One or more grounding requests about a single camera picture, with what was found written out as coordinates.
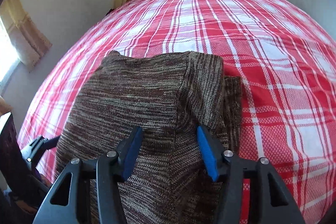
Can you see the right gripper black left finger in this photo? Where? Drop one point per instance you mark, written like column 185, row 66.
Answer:
column 68, row 200

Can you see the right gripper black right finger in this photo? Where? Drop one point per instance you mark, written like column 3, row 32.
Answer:
column 269, row 200

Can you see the brown knitted sweater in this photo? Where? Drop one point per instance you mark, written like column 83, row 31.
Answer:
column 168, row 96

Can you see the side window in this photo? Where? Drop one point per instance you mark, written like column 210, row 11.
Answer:
column 9, row 59

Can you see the yellow curtain beside side window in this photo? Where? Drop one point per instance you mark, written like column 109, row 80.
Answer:
column 29, row 42

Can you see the red white plaid bedsheet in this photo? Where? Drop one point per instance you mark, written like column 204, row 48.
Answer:
column 285, row 59

